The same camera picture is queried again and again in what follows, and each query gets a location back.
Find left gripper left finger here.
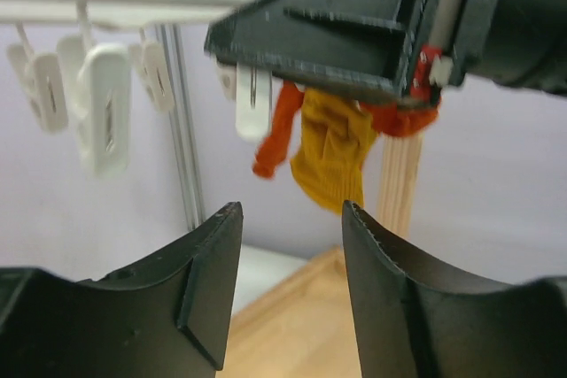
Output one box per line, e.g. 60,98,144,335
1,202,243,377

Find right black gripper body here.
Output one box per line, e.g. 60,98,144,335
204,0,498,104

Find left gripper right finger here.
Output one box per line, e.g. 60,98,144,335
342,202,566,377

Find yellow sock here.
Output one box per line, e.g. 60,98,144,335
291,89,377,214

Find orange sock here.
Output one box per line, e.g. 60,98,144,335
252,81,305,179
359,102,439,138

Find white clip hanger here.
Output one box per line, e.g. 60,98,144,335
1,0,249,177

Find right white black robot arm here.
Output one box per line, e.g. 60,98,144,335
204,0,566,377

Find wooden hanging rack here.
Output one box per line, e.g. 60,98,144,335
219,135,423,377

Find aluminium corner frame post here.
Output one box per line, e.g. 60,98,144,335
156,25,205,229

